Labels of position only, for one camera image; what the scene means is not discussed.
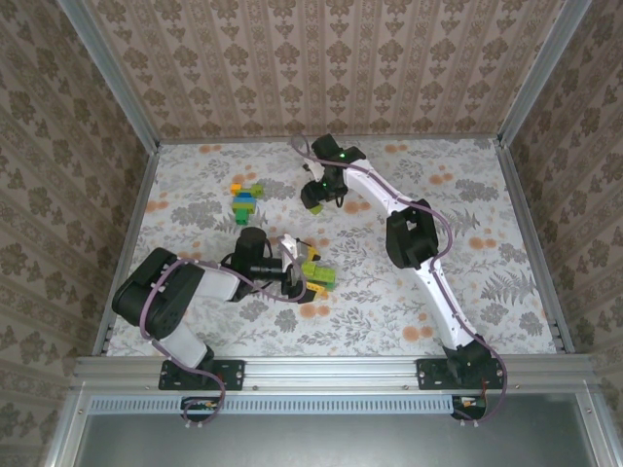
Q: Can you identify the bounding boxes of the grey metal panel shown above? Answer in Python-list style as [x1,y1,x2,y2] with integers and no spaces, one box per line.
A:
[77,392,599,467]

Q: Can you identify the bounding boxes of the wide aluminium frame rail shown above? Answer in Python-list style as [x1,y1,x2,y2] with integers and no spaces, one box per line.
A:
[72,353,601,391]

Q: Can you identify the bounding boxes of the thin aluminium rail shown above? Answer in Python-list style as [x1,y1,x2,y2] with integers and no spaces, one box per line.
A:
[158,135,502,145]

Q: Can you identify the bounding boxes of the white slotted cable duct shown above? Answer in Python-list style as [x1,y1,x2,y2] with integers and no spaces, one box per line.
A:
[90,394,457,414]

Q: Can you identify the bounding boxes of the aluminium side rail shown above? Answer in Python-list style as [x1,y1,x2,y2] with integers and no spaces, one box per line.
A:
[91,143,162,356]
[495,140,576,355]

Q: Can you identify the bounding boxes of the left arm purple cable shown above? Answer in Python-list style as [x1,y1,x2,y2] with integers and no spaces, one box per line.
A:
[139,260,308,429]

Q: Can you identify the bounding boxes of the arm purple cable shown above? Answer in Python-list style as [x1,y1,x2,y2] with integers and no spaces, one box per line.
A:
[290,134,507,429]
[139,260,308,429]

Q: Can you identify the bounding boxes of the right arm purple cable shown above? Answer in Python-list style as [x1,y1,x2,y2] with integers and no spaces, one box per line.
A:
[290,134,507,429]

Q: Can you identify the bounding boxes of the black control board with wires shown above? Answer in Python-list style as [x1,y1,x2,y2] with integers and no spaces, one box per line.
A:
[180,396,221,423]
[451,394,489,422]

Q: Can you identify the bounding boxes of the aluminium frame post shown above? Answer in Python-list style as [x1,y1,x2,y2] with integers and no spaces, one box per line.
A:
[496,0,594,150]
[56,0,162,152]

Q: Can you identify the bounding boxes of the aluminium frame profile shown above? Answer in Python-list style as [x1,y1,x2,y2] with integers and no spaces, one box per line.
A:
[43,388,93,467]
[576,391,623,467]

